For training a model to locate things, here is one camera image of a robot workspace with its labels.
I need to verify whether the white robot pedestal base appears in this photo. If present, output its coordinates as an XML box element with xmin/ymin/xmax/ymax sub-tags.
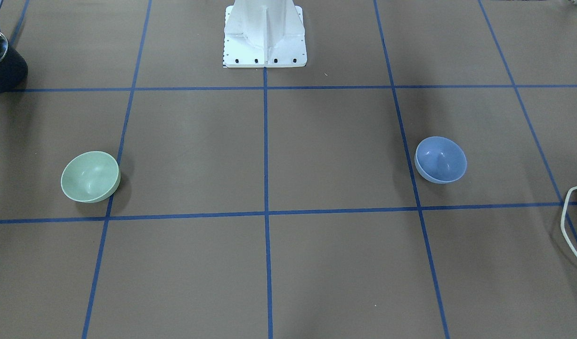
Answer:
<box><xmin>222</xmin><ymin>0</ymin><xmax>308</xmax><ymax>68</ymax></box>

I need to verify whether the green bowl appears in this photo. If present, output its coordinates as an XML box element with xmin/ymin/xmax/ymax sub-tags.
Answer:
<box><xmin>60</xmin><ymin>151</ymin><xmax>121</xmax><ymax>203</ymax></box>

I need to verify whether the blue bowl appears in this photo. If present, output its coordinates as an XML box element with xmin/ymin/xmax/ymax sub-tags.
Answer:
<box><xmin>414</xmin><ymin>137</ymin><xmax>468</xmax><ymax>185</ymax></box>

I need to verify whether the white toaster power cable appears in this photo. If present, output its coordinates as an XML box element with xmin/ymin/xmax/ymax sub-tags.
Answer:
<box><xmin>561</xmin><ymin>185</ymin><xmax>577</xmax><ymax>272</ymax></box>

